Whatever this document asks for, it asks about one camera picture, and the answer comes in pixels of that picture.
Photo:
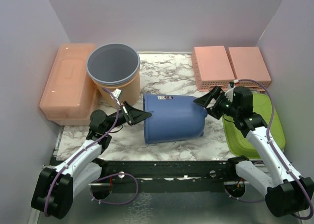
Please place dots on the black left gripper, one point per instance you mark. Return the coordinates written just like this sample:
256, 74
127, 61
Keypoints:
135, 115

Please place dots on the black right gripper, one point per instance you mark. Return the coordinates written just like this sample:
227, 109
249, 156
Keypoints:
205, 100

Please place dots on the orange plastic bucket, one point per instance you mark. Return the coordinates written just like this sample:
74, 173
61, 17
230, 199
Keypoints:
130, 90

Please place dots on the pink perforated basket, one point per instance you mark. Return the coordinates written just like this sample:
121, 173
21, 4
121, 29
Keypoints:
248, 63
211, 68

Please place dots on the green plastic tray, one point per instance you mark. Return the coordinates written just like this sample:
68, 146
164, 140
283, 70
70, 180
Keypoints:
239, 145

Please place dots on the light blue plastic bucket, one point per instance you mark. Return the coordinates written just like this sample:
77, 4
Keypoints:
113, 64

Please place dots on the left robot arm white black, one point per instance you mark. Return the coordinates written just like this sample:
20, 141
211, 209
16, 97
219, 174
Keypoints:
57, 187

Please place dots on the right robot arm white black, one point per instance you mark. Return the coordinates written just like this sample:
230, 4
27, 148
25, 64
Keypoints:
285, 190

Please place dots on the translucent pink storage box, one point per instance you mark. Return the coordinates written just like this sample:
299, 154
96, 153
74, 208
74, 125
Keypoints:
70, 95

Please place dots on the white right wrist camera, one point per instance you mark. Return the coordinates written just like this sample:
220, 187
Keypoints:
230, 92

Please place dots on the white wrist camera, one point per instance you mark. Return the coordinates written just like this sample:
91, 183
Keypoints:
116, 95
230, 92

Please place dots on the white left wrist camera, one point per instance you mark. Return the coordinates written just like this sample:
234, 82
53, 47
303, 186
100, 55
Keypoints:
116, 95

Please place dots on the black metal base rail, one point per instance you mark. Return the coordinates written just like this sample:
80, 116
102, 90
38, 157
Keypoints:
163, 176

